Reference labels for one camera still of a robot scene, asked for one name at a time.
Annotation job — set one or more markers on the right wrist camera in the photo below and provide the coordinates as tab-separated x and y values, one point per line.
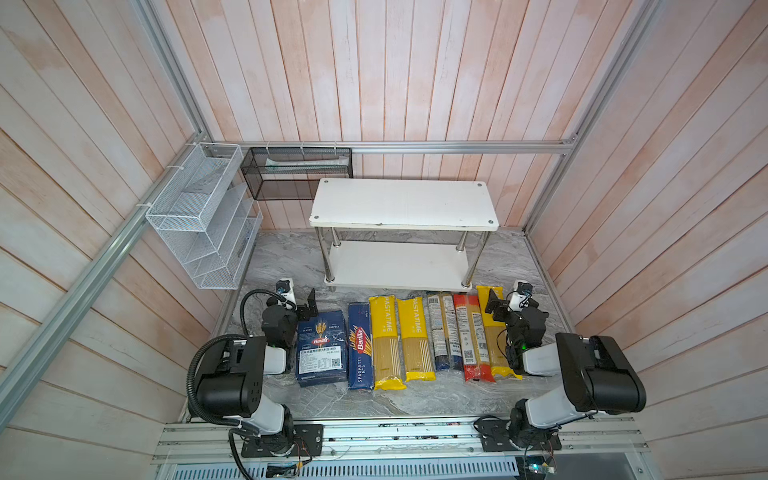
521	295

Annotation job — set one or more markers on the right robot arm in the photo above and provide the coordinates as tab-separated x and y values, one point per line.
595	375

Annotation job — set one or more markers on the yellow spaghetti pack far right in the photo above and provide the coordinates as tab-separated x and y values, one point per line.
495	332

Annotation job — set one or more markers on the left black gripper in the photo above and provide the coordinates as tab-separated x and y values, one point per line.
303	308

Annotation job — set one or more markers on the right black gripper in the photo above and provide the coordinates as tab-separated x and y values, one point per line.
501	306

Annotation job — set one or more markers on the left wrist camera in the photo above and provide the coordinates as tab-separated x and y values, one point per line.
285	288

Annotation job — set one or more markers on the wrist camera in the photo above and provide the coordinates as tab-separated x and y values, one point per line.
285	288
521	295

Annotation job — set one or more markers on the blue white-label spaghetti pack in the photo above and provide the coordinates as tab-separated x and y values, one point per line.
444	331

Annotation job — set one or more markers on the black mesh basket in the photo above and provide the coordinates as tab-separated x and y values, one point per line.
293	173

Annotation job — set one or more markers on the yellow pastatime spaghetti pack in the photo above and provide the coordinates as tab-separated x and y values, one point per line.
388	370
418	358

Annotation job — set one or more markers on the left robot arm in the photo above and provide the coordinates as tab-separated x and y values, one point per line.
225	379

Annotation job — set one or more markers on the white wire mesh rack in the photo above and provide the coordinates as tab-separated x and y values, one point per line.
206	218

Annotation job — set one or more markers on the red spaghetti pack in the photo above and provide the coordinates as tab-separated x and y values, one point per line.
473	342

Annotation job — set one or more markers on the white two-tier shelf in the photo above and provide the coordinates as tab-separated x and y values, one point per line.
372	205

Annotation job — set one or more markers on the dark blue pasta bag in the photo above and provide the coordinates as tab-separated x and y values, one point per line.
321	350

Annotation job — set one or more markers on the blue Barilla spaghetti box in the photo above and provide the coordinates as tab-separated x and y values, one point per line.
360	347

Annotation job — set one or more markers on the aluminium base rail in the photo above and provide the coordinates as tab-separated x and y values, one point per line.
601	447

